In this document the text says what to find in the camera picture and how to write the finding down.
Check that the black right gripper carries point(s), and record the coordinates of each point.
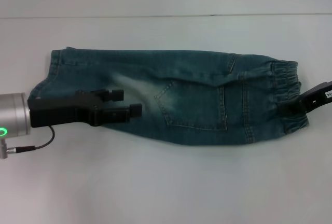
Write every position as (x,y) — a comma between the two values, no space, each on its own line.
(315,99)

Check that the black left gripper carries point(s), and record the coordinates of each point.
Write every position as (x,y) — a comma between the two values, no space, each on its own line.
(59,111)

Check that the blue denim shorts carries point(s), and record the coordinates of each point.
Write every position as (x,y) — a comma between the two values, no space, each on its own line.
(194,99)

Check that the white and silver left robot arm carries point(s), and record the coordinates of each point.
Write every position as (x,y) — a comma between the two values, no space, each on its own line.
(13,112)

